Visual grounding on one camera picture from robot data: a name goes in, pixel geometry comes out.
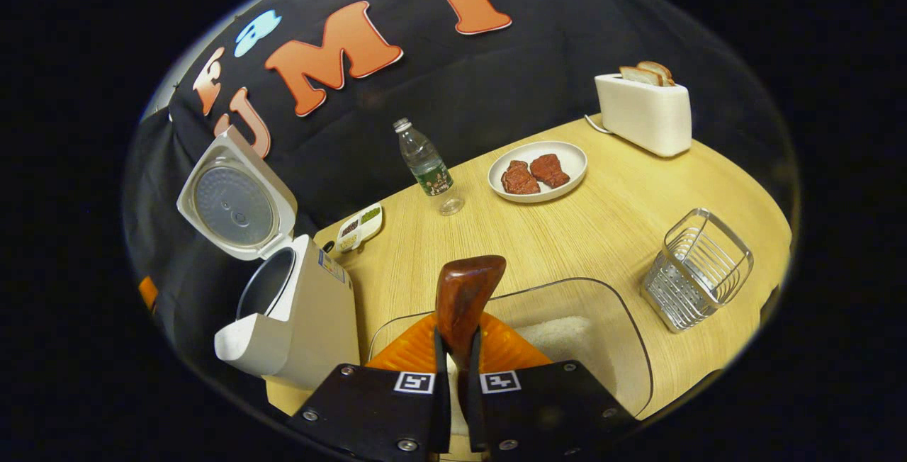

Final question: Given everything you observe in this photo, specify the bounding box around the white toaster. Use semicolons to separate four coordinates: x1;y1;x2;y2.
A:
594;71;693;158

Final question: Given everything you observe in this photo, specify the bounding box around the clear glass tray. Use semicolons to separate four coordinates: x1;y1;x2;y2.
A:
366;277;654;420

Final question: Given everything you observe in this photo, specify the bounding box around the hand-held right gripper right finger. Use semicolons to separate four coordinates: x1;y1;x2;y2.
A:
466;312;642;462

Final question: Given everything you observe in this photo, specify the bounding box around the white rice cooker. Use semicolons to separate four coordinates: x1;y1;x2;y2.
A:
176;125;361;390

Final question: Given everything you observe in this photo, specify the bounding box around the clear plastic water bottle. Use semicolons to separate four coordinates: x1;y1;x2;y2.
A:
393;118;465;217

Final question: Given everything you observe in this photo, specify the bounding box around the metal wire chopstick holder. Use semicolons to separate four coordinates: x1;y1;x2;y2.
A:
640;208;755;334

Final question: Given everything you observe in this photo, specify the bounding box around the red meat piece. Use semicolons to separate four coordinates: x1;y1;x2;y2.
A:
501;160;541;196
529;154;571;189

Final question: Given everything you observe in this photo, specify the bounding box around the toast bread slice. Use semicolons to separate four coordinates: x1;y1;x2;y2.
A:
619;66;665;87
636;60;675;86

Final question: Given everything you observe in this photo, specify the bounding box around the white round plate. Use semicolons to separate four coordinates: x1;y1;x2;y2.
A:
488;140;589;204

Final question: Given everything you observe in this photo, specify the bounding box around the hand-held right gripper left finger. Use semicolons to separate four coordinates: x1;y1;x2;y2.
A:
287;313;452;462

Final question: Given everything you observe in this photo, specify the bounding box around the brown wooden spoon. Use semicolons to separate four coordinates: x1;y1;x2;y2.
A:
434;255;507;424

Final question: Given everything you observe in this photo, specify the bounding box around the white divided grain dish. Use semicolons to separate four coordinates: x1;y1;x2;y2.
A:
336;202;385;253

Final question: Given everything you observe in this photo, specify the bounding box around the white rice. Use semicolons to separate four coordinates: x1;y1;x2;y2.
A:
517;315;617;392

